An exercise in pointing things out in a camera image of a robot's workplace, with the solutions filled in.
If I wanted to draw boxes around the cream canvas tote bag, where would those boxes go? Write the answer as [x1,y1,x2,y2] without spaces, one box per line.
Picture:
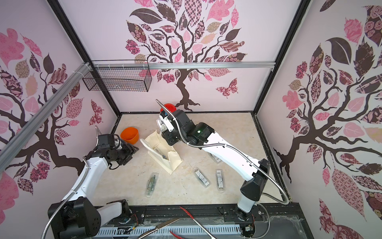
[140,131,183,175]

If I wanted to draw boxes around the compass set case red label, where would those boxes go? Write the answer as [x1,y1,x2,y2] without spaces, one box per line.
[155,148,169,160]

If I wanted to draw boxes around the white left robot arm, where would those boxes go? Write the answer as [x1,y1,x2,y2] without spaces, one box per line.
[41,143,139,239]

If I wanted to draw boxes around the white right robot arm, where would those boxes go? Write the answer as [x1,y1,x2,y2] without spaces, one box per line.
[158,106,289,217]

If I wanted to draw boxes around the green compass set case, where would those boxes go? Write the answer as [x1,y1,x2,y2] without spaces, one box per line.
[145,172,159,198]

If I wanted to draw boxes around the orange plastic cup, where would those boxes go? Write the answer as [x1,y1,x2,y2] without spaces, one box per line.
[120,127,139,144]

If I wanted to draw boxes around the red-lid jar yellow flakes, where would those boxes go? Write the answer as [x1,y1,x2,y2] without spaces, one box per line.
[160,104,177,117]

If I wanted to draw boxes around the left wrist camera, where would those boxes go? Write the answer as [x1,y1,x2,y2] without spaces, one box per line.
[95,134,116,150]

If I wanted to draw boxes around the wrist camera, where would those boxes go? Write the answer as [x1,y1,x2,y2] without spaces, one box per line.
[157,115,174,133]
[95,134,116,150]

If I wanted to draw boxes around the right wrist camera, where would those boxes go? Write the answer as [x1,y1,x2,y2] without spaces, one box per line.
[157,115,174,133]

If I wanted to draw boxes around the black wire basket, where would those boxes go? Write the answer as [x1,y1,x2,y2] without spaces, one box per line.
[82,60,152,92]

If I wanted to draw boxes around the aluminium rail back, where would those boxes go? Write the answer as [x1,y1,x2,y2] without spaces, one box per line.
[94,61,276,70]

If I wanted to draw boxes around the aluminium rail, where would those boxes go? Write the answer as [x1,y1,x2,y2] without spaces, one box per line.
[94,61,276,70]
[1,62,91,172]

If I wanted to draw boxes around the aluminium rail left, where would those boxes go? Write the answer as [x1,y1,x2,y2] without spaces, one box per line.
[1,62,91,172]

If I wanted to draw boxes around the red cable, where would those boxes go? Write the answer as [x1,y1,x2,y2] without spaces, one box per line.
[170,206,217,239]

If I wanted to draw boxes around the white slotted cable duct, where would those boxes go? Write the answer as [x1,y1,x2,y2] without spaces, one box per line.
[95,225,241,238]

